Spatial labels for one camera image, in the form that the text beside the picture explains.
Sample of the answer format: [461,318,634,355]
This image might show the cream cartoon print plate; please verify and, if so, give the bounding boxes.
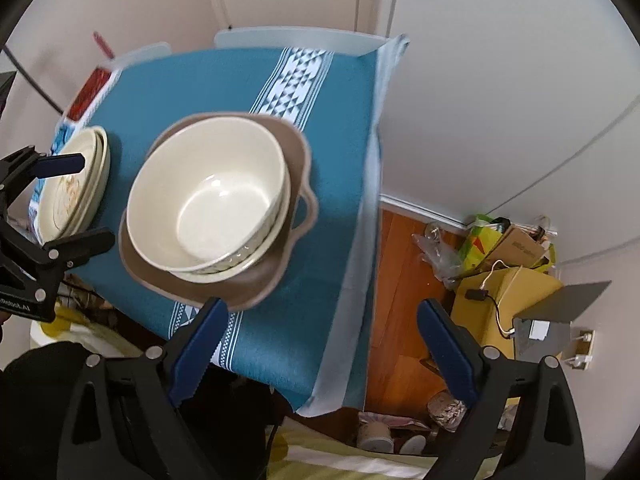
[37,126,101,242]

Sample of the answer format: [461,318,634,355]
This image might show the large white plate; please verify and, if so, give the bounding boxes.
[40,127,106,243]
[42,130,111,246]

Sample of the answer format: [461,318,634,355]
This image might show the white cup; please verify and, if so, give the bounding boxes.
[400,434,429,457]
[357,420,397,454]

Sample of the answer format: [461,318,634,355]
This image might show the green bag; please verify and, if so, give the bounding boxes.
[457,214,507,277]

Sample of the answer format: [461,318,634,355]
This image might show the black cable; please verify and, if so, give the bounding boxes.
[0,45,67,111]

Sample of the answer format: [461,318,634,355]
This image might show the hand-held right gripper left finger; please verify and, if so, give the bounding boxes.
[57,297,231,480]

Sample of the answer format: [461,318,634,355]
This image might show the patterned slipper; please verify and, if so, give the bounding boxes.
[427,392,469,434]

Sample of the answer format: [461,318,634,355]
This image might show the small white bowl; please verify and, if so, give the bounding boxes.
[169,195,294,284]

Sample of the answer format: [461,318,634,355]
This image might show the white charging cable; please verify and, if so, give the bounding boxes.
[479,259,522,342]

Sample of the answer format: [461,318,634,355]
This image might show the brown cardboard box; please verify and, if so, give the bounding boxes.
[492,217,552,269]

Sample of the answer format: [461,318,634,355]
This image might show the brown bowl with handles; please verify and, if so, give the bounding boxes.
[117,112,321,311]

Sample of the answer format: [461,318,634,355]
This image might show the blue patterned tablecloth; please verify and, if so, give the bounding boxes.
[30,34,411,418]

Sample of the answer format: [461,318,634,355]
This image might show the yellow floral blanket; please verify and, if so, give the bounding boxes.
[30,304,437,480]

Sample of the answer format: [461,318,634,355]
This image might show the grey folded panel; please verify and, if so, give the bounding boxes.
[512,280,613,362]

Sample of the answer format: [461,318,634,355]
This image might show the yellow box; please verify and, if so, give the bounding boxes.
[451,266,566,361]

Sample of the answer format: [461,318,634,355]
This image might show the clear plastic bag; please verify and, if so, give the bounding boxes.
[412,220,467,287]

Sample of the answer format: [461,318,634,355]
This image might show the wall outlet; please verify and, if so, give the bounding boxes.
[565,329,596,369]

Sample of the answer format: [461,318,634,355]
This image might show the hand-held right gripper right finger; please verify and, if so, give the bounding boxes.
[416,298,586,480]

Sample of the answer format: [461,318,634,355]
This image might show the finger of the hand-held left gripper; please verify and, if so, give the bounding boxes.
[39,226,117,274]
[0,146,86,211]

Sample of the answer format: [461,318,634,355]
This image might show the red printed paper box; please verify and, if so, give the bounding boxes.
[67,67,119,122]

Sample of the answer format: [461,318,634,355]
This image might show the cream bowl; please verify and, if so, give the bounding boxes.
[125,116,292,273]

